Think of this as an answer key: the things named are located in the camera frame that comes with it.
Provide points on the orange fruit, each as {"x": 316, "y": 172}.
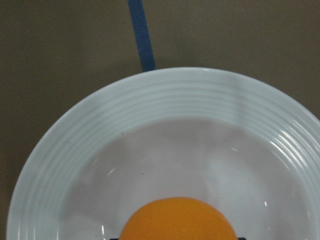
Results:
{"x": 177, "y": 218}

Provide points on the white ridged plate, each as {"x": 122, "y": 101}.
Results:
{"x": 234, "y": 142}

